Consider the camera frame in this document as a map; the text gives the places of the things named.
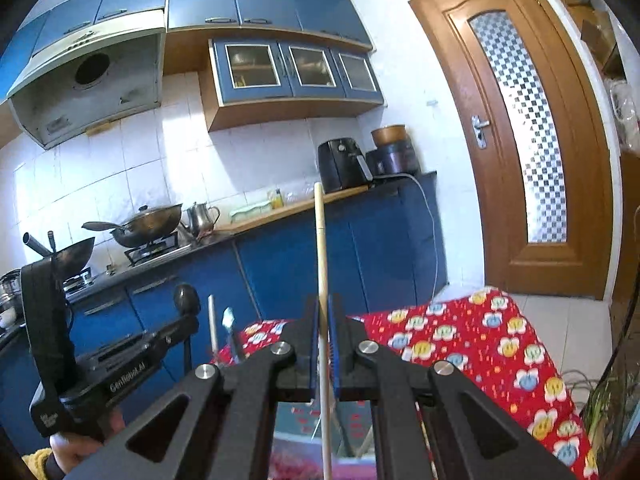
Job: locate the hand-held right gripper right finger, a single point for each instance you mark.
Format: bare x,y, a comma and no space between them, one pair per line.
336,355

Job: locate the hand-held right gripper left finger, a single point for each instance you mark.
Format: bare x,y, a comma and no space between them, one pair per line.
314,345

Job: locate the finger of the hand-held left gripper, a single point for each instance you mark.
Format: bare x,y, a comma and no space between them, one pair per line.
172,337

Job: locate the black spoon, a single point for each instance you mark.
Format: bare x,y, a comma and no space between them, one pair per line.
185,300

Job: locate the light blue chopstick box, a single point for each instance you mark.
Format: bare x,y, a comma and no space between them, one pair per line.
300,422

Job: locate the wooden chopstick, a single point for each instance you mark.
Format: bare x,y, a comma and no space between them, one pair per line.
322,260

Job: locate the person's left forearm yellow sleeve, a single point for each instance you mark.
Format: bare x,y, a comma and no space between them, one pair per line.
40,465

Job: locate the person's left hand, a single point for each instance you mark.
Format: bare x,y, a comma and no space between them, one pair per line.
75,452

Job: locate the blue base kitchen cabinets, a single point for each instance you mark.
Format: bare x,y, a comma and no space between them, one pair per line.
280,270

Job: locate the steel pot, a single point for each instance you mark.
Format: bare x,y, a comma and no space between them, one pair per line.
10,287

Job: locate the gas stove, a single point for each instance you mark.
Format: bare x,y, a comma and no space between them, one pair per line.
155,252

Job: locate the black wok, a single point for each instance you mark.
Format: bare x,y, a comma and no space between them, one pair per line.
75,255

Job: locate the large steel wok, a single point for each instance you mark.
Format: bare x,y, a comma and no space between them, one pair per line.
150,222

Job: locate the steel kettle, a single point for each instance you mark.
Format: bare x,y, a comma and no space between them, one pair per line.
200,217

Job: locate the red smiley flower blanket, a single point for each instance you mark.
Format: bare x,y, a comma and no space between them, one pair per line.
475,340

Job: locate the yellow bottle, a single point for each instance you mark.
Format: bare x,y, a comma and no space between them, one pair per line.
277,200

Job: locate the light green cloth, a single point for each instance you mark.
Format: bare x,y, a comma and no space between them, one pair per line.
250,209

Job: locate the black air fryer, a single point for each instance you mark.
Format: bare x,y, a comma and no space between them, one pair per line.
337,165

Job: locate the black rice cooker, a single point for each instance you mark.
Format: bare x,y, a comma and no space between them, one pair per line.
395,157

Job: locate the brown bowl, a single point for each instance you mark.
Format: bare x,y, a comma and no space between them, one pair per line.
389,134

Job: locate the wooden door with glass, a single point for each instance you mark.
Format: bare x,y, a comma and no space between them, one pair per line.
450,160

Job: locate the range hood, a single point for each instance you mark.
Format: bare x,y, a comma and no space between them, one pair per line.
85,85

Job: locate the green plant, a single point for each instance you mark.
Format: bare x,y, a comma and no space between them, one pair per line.
605,400

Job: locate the wooden shelf unit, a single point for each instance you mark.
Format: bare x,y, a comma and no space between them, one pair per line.
627,185

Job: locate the glass door wall cabinet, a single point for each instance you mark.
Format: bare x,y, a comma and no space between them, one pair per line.
300,92

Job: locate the blue wall cabinets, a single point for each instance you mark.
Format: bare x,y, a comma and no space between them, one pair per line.
260,0

